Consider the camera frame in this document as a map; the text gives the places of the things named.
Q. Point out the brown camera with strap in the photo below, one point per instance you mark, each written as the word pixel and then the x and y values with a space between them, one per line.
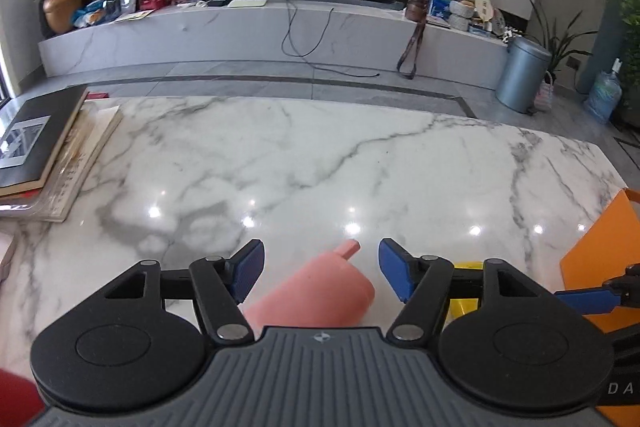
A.
pixel 416 12

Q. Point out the white marble tv console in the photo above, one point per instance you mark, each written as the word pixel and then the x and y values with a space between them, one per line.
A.
pixel 347 41

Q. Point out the round paper fan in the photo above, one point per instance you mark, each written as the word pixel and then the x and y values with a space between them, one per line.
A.
pixel 484 10

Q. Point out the yellow tape measure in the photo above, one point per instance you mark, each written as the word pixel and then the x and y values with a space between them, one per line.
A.
pixel 466 298

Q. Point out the woven checkered basket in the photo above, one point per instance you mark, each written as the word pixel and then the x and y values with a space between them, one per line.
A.
pixel 544 97

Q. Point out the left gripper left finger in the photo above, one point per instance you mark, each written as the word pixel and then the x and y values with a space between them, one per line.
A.
pixel 220 285

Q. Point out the potted snake plant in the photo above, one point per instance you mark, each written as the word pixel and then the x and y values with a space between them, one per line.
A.
pixel 559 42

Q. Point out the water jug with pump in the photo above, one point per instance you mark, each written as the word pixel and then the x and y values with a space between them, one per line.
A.
pixel 605 94

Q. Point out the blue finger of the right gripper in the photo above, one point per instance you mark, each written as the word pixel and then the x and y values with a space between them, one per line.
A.
pixel 600 300

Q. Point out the grey metal trash bin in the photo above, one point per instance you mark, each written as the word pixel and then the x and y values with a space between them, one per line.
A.
pixel 525 67

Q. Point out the pink cup with spout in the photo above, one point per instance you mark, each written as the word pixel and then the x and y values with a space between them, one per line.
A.
pixel 326 291

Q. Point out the black hardcover book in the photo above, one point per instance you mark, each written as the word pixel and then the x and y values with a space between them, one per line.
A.
pixel 35 136

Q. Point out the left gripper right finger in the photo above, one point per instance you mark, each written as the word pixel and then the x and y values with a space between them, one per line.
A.
pixel 422 284

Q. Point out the large beige book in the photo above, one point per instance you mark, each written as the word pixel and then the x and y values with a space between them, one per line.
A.
pixel 91 130

